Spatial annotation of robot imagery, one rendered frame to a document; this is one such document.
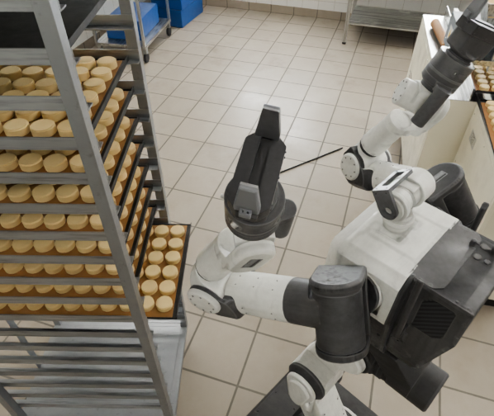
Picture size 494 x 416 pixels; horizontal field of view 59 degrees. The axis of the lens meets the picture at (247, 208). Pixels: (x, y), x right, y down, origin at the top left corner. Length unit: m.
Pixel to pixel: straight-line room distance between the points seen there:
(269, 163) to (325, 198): 2.50
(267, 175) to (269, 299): 0.36
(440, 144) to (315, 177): 0.91
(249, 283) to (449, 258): 0.39
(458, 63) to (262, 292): 0.64
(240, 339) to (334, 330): 1.54
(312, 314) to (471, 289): 0.29
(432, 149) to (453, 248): 1.88
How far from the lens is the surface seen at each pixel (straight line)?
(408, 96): 1.10
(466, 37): 1.06
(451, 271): 0.90
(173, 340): 2.17
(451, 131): 2.74
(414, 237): 0.93
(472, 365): 2.50
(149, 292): 1.42
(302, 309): 0.82
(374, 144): 1.22
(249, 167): 0.55
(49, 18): 0.80
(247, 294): 0.88
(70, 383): 1.85
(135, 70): 1.31
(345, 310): 0.79
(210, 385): 2.21
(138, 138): 1.42
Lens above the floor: 2.00
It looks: 43 degrees down
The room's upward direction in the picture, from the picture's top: straight up
